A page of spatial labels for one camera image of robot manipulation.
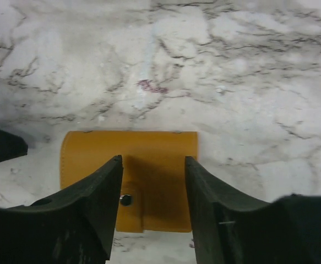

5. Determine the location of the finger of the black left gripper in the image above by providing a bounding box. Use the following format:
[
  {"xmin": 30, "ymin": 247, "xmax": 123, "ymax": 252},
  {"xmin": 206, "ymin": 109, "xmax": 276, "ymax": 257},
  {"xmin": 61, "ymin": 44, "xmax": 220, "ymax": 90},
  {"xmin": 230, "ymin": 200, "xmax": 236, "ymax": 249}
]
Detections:
[{"xmin": 0, "ymin": 130, "xmax": 28, "ymax": 162}]

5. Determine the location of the tan card holder wallet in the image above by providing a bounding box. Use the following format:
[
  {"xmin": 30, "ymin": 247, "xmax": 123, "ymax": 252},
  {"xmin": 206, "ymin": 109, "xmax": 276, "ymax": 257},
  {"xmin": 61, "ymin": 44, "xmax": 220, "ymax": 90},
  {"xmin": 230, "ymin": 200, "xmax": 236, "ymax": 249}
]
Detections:
[{"xmin": 59, "ymin": 130, "xmax": 198, "ymax": 233}]

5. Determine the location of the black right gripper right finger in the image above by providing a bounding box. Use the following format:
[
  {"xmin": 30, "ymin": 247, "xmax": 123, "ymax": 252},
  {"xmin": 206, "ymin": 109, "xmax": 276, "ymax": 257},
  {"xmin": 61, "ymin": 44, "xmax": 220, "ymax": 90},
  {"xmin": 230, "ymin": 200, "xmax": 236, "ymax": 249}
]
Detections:
[{"xmin": 185, "ymin": 157, "xmax": 321, "ymax": 263}]

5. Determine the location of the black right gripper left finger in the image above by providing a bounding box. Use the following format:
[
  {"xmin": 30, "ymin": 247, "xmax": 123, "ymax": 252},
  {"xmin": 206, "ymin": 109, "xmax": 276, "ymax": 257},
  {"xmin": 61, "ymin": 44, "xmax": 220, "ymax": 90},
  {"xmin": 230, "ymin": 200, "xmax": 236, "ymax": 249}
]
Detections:
[{"xmin": 0, "ymin": 156, "xmax": 123, "ymax": 263}]

